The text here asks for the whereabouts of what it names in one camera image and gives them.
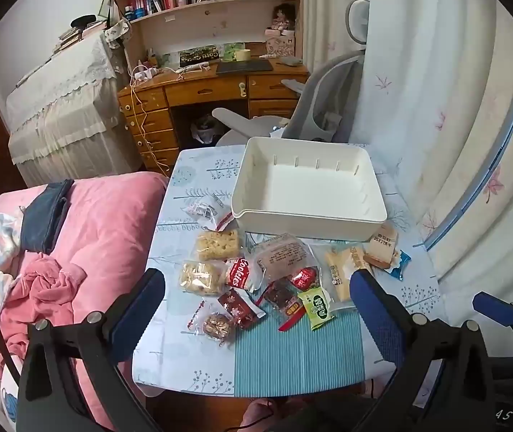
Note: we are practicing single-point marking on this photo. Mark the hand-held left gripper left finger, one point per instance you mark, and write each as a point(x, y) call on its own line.
point(142, 308)

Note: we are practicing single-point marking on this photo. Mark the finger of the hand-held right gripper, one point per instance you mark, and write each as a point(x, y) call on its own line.
point(492, 305)

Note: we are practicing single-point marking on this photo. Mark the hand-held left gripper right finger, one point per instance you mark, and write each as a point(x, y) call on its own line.
point(373, 315)

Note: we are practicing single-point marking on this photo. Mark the clear yellow cracker packet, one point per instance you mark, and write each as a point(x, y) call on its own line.
point(339, 274)

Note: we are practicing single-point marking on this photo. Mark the green snack packet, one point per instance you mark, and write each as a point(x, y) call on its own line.
point(317, 308)

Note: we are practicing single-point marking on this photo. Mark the blue snack packet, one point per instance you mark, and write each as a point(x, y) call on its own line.
point(399, 264)

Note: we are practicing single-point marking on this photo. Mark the yellow rice crispy packet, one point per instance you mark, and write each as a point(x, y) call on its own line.
point(198, 276)
point(218, 244)

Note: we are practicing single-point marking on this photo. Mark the beige cracker packet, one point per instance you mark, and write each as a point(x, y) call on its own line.
point(382, 243)

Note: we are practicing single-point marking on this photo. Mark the clear walnut cookie packet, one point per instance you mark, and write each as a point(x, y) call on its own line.
point(215, 325)

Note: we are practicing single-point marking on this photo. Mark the red round snack packet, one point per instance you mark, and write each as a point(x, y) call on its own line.
point(303, 278)

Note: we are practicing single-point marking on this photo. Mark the dark red jerky packet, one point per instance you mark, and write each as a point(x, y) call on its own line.
point(283, 300)

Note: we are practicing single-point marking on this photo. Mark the dark red snack packet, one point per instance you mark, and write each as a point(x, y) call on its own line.
point(238, 308)

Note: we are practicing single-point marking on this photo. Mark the white red cookie packet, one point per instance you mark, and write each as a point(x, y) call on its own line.
point(240, 274)

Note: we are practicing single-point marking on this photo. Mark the large translucent pastry packet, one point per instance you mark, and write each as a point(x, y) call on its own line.
point(283, 254)

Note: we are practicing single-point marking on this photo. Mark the small clear red print packet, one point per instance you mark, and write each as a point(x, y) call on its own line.
point(202, 211)

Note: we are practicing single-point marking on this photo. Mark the white plastic storage box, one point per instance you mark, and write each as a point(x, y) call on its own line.
point(310, 189)

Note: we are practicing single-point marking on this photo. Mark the pink blanket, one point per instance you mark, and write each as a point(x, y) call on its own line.
point(103, 234)

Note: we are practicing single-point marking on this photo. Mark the tree print tablecloth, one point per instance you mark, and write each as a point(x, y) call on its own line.
point(292, 360)

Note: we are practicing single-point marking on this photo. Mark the dark blue pouch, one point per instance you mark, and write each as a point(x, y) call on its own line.
point(43, 220)

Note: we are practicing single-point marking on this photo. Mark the bin with plastic bag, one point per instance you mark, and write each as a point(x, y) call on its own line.
point(205, 128)

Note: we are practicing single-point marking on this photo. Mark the floral print curtain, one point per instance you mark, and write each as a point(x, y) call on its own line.
point(418, 99)

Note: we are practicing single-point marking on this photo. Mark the white lace cover cloth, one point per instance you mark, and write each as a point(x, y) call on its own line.
point(67, 99)

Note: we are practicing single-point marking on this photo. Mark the grey office chair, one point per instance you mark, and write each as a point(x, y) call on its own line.
point(324, 94)

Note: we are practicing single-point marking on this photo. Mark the wooden desk with drawers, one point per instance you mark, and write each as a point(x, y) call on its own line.
point(202, 90)

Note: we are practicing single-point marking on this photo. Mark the black printed box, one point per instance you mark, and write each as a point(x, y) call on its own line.
point(198, 56)

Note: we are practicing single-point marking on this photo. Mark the black desk pad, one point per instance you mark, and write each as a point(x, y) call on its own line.
point(245, 67)

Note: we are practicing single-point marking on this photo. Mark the pale yellow cup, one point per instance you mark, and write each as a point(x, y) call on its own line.
point(241, 55)

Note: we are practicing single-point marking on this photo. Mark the floral fabric bag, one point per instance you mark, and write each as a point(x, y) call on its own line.
point(117, 33)

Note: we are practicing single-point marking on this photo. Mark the stack of books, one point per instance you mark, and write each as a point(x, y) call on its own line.
point(70, 37)

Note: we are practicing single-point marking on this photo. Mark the patterned cardboard box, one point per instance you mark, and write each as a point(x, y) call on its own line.
point(279, 46)

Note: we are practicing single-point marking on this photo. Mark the white fan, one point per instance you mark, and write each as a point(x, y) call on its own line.
point(356, 22)

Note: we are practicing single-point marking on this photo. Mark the black hat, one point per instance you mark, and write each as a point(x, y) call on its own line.
point(83, 20)

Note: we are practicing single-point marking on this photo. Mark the wooden bookshelf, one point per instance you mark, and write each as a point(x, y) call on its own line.
point(202, 18)

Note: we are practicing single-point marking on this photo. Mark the brown haired doll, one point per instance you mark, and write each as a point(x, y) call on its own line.
point(281, 18)

